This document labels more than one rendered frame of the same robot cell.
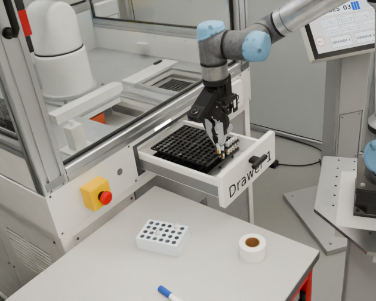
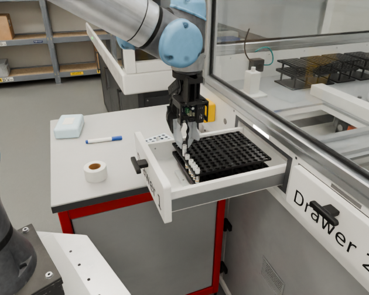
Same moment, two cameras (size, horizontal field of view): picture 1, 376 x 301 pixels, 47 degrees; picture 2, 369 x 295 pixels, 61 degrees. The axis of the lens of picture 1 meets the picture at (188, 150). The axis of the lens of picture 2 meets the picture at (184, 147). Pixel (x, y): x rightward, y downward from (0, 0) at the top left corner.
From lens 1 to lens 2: 1.67 m
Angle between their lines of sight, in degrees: 95
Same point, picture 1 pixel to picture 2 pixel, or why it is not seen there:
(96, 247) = (184, 130)
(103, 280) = (153, 127)
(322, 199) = (86, 250)
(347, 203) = (57, 263)
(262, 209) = not seen: outside the picture
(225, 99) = (177, 97)
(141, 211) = not seen: hidden behind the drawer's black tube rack
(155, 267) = not seen: hidden behind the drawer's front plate
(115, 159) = (225, 107)
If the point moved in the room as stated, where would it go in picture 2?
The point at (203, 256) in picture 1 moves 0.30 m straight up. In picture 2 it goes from (124, 158) to (115, 75)
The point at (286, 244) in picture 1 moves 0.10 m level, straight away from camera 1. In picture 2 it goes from (79, 194) to (99, 209)
